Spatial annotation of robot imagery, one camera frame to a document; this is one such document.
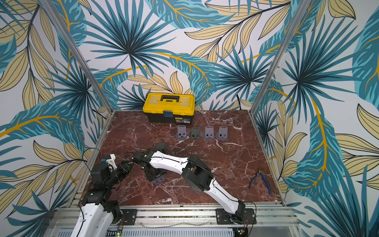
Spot right aluminium frame post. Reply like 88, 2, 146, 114
250, 1, 310, 117

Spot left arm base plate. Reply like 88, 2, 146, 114
111, 209, 137, 226

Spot aluminium frame post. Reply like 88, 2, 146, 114
40, 0, 114, 114
250, 1, 310, 117

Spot aluminium front rail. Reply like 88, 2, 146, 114
49, 202, 300, 229

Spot left aluminium frame post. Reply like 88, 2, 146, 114
40, 0, 114, 114

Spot blue handled pliers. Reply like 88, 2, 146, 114
249, 169, 272, 195

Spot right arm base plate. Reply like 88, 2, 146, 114
215, 208, 257, 225

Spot dark grey stand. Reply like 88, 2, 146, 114
155, 142, 168, 153
189, 127, 200, 140

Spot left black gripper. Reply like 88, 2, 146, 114
105, 159, 134, 188

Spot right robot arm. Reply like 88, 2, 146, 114
133, 150, 246, 224

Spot lavender stand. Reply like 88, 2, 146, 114
216, 126, 229, 141
152, 175, 165, 185
203, 126, 215, 141
176, 125, 187, 141

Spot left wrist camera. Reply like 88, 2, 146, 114
100, 154, 117, 169

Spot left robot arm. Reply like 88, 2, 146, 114
71, 162, 132, 237

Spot yellow black toolbox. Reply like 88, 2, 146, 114
143, 93, 195, 124

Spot white perforated vent panel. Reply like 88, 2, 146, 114
56, 227, 236, 237

